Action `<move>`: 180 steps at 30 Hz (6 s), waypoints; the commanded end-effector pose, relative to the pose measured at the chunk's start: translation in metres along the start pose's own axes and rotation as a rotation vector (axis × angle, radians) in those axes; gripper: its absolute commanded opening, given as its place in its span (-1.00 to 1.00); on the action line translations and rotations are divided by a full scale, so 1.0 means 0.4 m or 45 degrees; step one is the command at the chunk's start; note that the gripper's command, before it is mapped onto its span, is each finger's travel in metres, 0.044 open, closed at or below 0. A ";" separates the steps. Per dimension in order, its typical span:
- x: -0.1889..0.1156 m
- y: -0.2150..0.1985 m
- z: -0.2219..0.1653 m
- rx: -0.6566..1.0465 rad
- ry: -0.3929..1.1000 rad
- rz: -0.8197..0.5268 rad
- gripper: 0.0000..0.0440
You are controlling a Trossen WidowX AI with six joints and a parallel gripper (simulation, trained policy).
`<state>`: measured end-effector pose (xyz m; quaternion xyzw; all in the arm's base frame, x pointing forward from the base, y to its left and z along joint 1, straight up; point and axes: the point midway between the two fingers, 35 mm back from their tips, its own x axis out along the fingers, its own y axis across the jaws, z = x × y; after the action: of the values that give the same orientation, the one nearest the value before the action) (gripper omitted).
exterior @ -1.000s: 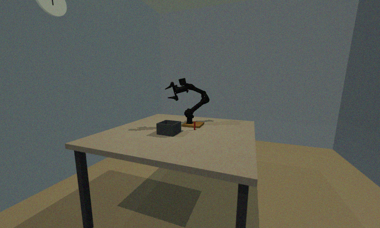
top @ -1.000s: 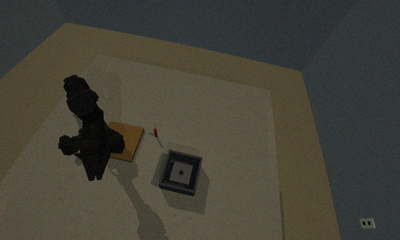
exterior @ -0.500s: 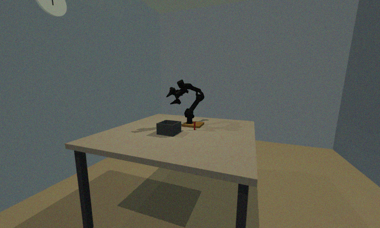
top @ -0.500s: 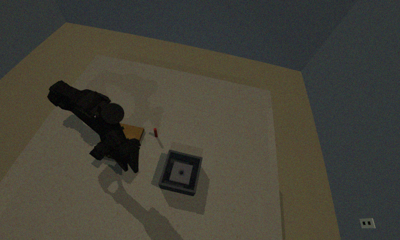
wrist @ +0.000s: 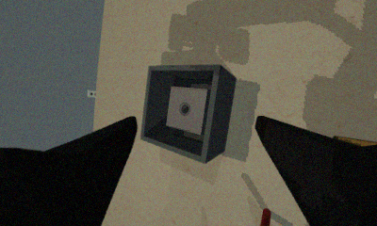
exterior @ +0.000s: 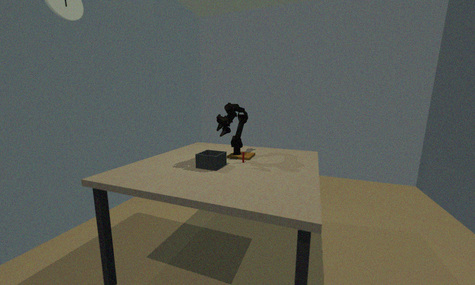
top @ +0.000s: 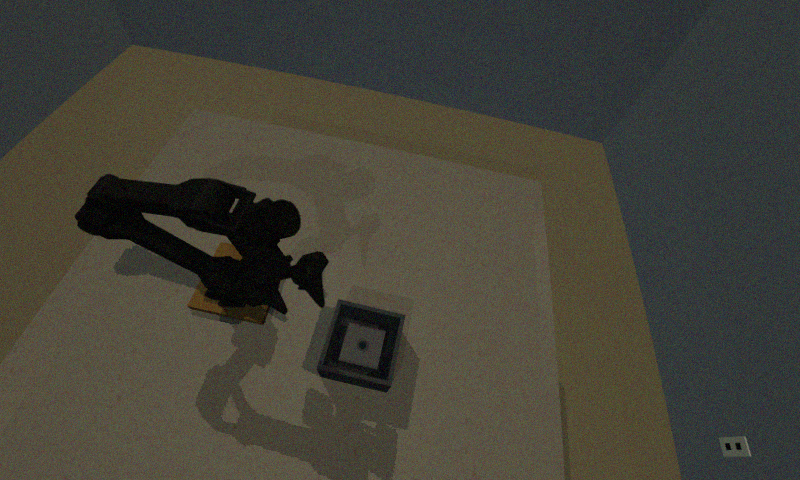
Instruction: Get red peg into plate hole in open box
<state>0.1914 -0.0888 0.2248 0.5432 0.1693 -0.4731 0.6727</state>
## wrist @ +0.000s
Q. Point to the dark red peg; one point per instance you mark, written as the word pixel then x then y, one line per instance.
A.
pixel 265 221

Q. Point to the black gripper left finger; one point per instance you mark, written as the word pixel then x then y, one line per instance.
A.
pixel 71 184

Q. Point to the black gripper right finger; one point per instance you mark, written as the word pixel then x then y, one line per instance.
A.
pixel 333 182

